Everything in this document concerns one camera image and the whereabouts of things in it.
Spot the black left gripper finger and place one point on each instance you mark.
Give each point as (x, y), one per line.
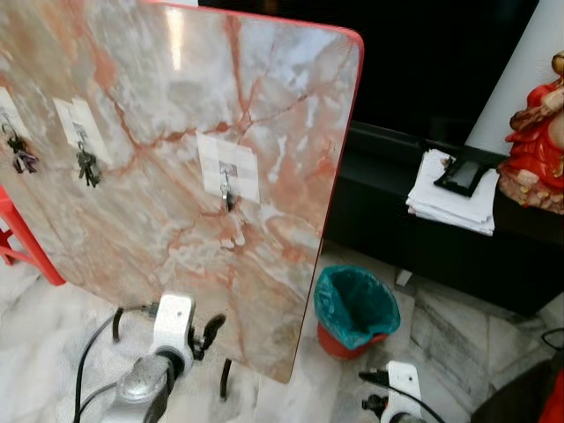
(214, 328)

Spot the small metal key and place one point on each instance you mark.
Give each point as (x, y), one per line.
(228, 199)

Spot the small red waste bin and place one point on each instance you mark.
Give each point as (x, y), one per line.
(339, 345)

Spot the teal bin liner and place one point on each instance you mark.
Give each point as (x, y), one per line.
(352, 304)

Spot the dark brown rounded object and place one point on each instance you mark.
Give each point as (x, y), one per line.
(511, 397)

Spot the black TV console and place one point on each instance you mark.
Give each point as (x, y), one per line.
(423, 256)

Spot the red fabric item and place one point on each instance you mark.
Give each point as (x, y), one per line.
(555, 405)

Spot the red plastic stool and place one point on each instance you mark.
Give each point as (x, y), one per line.
(35, 245)

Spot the dark key bunch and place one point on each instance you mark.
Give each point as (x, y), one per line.
(88, 169)
(22, 159)

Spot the stack of white papers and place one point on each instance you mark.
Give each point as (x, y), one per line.
(449, 210)

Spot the red and gold statue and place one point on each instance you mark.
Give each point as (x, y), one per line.
(538, 145)

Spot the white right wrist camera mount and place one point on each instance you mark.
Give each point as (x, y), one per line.
(405, 388)

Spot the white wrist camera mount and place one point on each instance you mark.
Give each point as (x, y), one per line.
(174, 319)
(405, 388)

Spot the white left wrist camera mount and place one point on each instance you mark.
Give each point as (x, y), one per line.
(174, 319)

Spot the white adhesive wall hook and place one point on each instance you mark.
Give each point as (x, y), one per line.
(9, 110)
(211, 154)
(70, 119)

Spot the black rectangular frame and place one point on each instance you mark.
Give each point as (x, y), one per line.
(476, 167)

